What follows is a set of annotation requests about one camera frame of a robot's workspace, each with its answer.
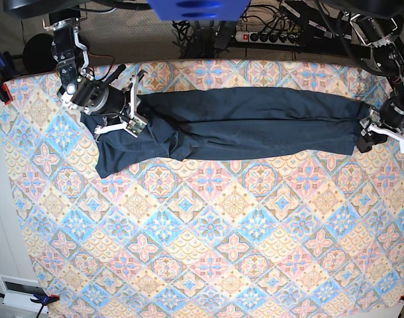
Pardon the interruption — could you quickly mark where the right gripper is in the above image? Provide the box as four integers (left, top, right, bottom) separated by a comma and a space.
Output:
93, 64, 146, 142

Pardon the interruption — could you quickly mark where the white wall outlet box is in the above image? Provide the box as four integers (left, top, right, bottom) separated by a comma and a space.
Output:
0, 274, 45, 313

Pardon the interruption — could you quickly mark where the dark navy t-shirt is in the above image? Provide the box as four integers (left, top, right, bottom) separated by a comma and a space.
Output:
95, 87, 369, 178

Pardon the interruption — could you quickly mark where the black round stool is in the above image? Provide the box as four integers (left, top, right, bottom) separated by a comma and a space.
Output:
23, 33, 57, 74

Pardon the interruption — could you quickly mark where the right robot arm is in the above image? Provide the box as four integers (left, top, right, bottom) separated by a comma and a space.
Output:
43, 8, 148, 139

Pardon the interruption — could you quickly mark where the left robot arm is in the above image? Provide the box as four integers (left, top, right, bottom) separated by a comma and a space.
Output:
315, 1, 404, 154

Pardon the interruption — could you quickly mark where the white power strip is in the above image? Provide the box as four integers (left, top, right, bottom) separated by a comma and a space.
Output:
234, 31, 297, 46

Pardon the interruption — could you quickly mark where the patterned tile tablecloth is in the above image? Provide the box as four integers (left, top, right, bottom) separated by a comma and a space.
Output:
0, 74, 404, 317

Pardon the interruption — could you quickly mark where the blue clamp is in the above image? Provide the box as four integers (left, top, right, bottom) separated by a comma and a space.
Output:
0, 292, 60, 317
0, 52, 13, 105

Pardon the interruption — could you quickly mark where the blue clamp lower left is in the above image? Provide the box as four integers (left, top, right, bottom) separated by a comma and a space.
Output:
0, 292, 60, 317

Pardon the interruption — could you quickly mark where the blue clamp upper left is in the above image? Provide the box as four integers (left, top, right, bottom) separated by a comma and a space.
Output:
0, 52, 13, 105

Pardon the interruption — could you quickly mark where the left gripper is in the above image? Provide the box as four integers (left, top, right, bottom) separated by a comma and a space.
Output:
356, 96, 404, 154

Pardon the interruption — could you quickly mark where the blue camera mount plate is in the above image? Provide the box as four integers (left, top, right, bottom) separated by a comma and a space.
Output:
147, 0, 250, 21

